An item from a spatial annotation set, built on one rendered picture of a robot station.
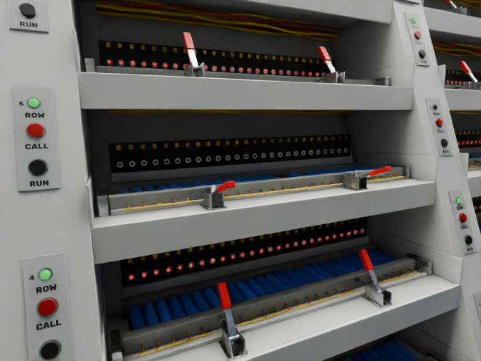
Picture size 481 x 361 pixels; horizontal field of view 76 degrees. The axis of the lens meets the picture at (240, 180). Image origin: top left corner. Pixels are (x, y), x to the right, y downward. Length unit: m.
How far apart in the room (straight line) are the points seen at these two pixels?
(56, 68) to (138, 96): 0.10
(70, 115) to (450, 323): 0.74
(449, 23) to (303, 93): 0.49
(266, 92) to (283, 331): 0.36
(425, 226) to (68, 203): 0.64
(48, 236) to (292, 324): 0.36
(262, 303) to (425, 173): 0.41
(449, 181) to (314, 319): 0.39
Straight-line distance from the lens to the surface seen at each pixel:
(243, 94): 0.50
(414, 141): 0.73
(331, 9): 0.70
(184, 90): 0.47
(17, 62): 0.47
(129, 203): 0.46
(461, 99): 0.87
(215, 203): 0.46
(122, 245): 0.41
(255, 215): 0.45
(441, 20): 0.94
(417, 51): 0.80
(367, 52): 0.84
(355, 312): 0.57
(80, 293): 0.41
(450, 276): 0.73
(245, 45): 0.80
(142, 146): 0.59
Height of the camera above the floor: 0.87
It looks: 8 degrees up
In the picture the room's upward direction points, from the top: 9 degrees counter-clockwise
